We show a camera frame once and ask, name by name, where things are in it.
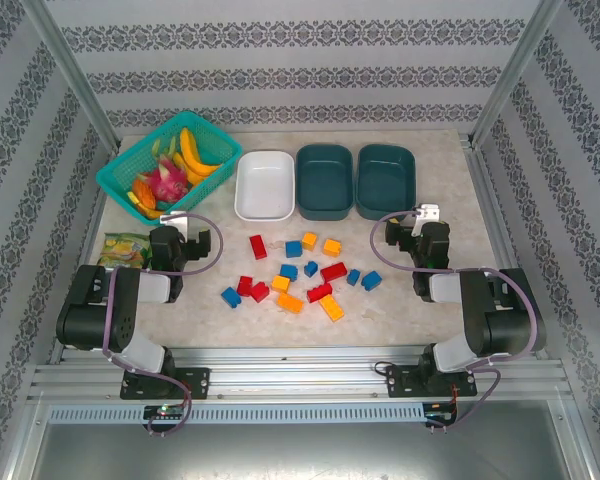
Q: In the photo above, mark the small red lego brick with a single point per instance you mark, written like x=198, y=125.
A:
x=244, y=285
x=259, y=292

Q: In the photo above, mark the long yellow lego brick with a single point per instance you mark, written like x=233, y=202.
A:
x=290, y=302
x=332, y=307

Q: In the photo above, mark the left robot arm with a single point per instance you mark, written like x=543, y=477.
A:
x=95, y=320

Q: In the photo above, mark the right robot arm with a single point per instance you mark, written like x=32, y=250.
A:
x=505, y=320

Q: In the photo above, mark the yellow toy fruit piece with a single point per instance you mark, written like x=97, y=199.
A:
x=152, y=213

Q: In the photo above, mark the green yellow snack bag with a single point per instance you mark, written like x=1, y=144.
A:
x=122, y=250

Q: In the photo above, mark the dark teal plastic bin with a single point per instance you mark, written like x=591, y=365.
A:
x=385, y=180
x=324, y=182

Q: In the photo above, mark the orange toy fruit slice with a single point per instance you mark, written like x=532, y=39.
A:
x=142, y=192

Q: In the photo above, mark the pink toy dragon fruit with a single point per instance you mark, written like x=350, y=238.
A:
x=167, y=182

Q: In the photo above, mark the yellow toy banana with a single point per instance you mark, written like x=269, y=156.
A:
x=182, y=163
x=190, y=150

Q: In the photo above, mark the white plastic bin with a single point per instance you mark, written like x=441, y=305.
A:
x=265, y=185

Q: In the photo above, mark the teal plastic mesh basket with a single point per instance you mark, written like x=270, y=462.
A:
x=120, y=172

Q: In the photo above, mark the small circuit board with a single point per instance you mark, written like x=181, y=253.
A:
x=165, y=411
x=440, y=412

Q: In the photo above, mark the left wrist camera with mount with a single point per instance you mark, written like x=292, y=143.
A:
x=174, y=220

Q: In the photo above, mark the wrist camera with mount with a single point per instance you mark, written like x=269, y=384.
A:
x=174, y=220
x=427, y=211

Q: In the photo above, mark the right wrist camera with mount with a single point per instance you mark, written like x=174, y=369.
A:
x=427, y=211

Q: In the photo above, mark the aluminium side rail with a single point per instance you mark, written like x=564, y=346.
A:
x=490, y=215
x=96, y=220

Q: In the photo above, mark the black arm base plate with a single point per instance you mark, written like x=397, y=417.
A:
x=400, y=382
x=200, y=382

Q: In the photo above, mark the aluminium mounting rail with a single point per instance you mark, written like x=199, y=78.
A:
x=300, y=372

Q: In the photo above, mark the aluminium frame post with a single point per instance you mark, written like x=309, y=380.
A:
x=70, y=70
x=517, y=65

